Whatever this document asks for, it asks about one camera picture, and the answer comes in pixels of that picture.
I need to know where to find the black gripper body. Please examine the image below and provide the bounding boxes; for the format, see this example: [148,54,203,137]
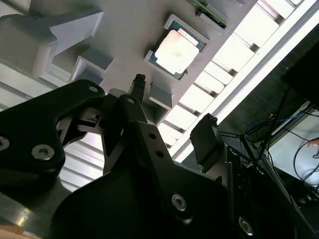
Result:
[52,161,241,239]

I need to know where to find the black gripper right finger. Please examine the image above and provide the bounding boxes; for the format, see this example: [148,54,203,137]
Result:
[189,113,319,239]

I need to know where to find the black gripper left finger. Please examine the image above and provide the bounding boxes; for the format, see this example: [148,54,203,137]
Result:
[0,73,194,224]

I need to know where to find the silver CPU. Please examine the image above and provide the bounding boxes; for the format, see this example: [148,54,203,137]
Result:
[148,21,207,80]

